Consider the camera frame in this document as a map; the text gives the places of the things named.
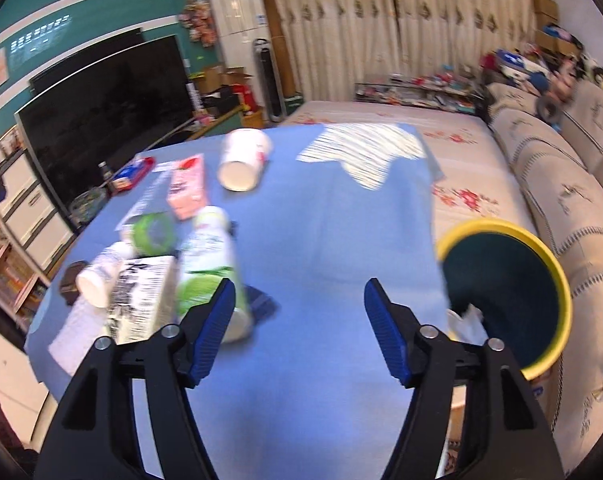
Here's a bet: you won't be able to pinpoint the white foam fruit net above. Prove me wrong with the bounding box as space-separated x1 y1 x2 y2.
48 296 107 376

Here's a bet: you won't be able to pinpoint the green white drink carton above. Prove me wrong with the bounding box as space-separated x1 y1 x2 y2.
104 256 178 344

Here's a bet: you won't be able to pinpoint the small white yogurt bottle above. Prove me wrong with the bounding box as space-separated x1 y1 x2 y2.
76 240 136 309

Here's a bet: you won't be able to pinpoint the green lid clear jar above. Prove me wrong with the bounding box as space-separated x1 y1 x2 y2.
132 212 176 257

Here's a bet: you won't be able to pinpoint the green label plastic bottle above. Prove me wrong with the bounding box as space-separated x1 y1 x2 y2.
176 205 254 344

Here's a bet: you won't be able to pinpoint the pink strawberry milk carton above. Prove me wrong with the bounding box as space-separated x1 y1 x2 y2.
167 154 208 221

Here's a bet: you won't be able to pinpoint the white paper cup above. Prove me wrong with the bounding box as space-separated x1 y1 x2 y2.
218 128 272 192

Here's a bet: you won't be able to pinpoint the white plastic bag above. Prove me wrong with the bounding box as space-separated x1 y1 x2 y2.
447 304 488 346

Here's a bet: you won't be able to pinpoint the yellow rim dark trash bin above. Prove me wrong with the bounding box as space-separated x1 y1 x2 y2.
436 218 573 380

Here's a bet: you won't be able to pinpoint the glass ashtray bowl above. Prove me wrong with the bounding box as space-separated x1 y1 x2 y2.
69 188 108 226

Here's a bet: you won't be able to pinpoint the floral pink floor mattress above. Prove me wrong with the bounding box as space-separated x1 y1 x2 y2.
284 101 536 238

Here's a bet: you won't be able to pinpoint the blue tissue pack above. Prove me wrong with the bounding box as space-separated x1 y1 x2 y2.
111 158 146 192

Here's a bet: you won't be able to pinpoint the clear water bottle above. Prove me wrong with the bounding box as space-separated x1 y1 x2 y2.
98 162 114 185

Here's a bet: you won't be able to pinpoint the beige sofa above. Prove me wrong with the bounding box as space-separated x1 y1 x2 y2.
488 80 603 472

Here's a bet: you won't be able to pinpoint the blue star tablecloth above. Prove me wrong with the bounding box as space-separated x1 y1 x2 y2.
24 122 458 480

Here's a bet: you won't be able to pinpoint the large black television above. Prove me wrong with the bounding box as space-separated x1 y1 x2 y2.
15 36 194 217

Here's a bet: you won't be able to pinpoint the low glass coffee table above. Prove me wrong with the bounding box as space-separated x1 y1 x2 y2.
355 74 486 115

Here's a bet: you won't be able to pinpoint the pile of plush toys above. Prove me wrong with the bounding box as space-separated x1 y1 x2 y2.
476 23 603 130

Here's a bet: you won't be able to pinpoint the black tower fan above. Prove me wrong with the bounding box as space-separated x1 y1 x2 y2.
252 38 286 122

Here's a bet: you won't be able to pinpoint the beige patterned curtains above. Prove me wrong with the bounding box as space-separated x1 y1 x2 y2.
274 0 533 101

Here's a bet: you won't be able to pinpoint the white standing air conditioner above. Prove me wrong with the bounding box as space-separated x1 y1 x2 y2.
209 0 270 106

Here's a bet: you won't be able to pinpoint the artificial flower wall decoration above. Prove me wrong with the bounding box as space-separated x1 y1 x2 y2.
178 0 216 49

